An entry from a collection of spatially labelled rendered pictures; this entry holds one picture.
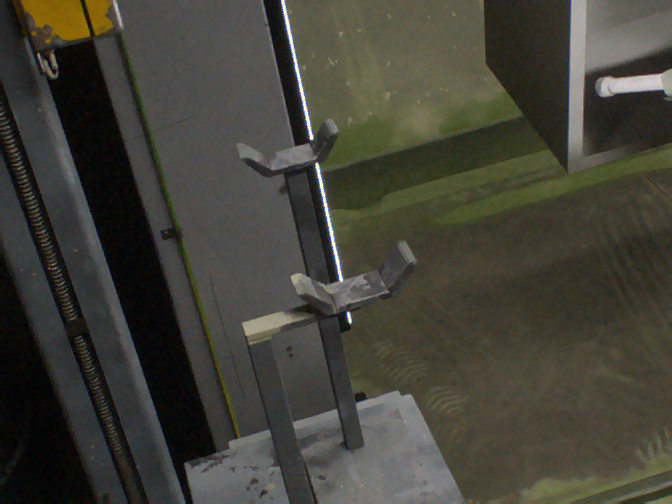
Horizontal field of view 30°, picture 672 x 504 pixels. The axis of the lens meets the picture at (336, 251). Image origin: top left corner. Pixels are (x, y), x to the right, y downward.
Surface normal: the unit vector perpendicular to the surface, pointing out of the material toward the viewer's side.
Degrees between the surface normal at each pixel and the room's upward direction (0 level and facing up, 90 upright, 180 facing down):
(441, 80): 57
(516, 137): 90
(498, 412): 0
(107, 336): 90
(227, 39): 90
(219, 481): 0
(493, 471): 0
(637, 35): 12
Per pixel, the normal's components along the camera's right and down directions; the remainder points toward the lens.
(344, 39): 0.11, -0.04
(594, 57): -0.11, -0.71
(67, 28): 0.25, 0.49
